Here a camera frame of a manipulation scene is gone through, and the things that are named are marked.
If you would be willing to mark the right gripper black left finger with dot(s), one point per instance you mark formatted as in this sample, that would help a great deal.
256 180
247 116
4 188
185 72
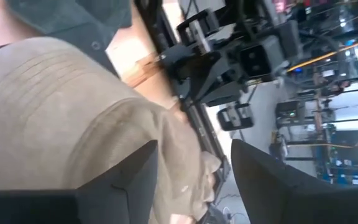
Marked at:
126 199

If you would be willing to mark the dark green baseball cap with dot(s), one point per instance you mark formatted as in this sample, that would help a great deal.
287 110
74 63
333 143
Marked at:
73 18

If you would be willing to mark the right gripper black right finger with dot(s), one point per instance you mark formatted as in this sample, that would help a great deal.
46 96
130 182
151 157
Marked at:
291 205

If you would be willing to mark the black aluminium table frame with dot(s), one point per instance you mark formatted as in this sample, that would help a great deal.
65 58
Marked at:
152 18

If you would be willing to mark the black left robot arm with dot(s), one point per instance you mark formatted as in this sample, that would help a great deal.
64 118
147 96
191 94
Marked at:
287 37

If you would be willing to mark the tan baseball cap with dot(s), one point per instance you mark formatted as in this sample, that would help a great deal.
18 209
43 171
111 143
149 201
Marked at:
57 118

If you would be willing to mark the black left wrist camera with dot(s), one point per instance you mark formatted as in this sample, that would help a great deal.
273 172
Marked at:
259 59

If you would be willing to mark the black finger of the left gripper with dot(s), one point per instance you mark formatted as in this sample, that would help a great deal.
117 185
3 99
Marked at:
225 95
194 71

